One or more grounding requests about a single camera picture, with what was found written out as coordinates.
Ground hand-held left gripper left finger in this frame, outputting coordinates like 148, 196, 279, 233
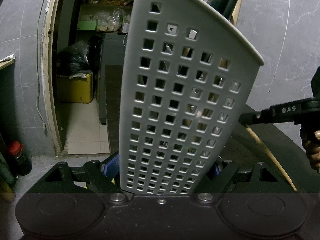
24, 152, 127, 205

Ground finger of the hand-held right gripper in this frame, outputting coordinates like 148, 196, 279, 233
239, 100, 300, 126

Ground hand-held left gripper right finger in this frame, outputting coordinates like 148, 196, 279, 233
194, 159, 300, 205

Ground white perforated plastic basket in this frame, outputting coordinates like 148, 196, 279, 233
119, 0, 265, 196

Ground person's right hand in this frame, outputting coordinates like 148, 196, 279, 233
301, 129, 320, 174

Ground yellow box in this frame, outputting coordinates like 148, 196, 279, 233
56, 71, 94, 103

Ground dark flask red cap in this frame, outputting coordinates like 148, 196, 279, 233
7, 141, 32, 176

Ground grey cabinet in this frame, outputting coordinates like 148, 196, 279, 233
98, 32, 128, 125

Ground black garbage bag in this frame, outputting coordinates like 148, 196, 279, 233
56, 41, 90, 77

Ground green box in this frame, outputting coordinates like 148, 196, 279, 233
77, 20, 98, 32

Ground clear food bags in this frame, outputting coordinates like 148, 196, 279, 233
96, 8, 132, 32

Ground white tube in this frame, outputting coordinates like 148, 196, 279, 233
0, 53, 16, 63

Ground storage shelf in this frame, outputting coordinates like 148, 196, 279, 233
80, 0, 138, 33

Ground wooden handle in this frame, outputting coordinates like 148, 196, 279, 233
0, 181, 16, 203

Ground door frame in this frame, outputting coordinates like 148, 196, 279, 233
41, 0, 69, 155

